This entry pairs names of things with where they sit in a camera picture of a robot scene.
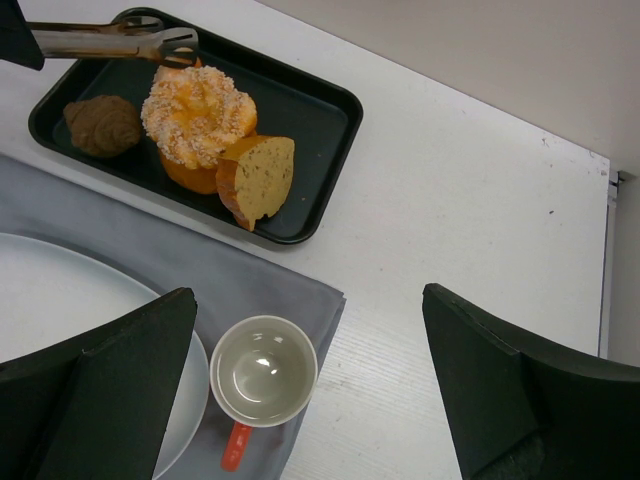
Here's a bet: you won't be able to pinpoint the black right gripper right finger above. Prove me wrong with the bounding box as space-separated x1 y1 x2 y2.
422 283 639 479

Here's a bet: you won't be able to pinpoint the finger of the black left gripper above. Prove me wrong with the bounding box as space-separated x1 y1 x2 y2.
0 0 45 70

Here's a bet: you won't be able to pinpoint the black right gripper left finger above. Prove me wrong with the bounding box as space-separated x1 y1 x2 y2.
1 288 197 479

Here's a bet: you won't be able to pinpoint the metal tongs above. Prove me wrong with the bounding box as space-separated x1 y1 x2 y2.
28 15 199 69

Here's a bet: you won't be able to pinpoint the sesame twisted bread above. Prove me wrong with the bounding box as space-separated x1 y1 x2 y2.
141 66 258 170

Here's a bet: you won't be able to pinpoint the sliced brown bread loaf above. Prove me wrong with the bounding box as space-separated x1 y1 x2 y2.
216 135 295 231

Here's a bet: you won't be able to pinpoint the brown chocolate croissant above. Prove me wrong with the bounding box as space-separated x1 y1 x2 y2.
63 95 142 158

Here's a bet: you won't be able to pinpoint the white oval plate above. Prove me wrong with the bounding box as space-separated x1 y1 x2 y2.
1 233 209 479

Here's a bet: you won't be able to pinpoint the orange cup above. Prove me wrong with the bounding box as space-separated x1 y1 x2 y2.
209 315 319 472

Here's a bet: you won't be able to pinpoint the grey cloth placemat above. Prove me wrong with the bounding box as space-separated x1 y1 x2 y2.
0 153 347 480

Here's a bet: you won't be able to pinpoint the smooth orange round bun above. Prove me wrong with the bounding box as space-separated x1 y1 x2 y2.
156 127 266 196

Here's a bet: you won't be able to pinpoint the aluminium frame rail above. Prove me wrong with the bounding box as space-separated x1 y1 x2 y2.
598 170 639 366

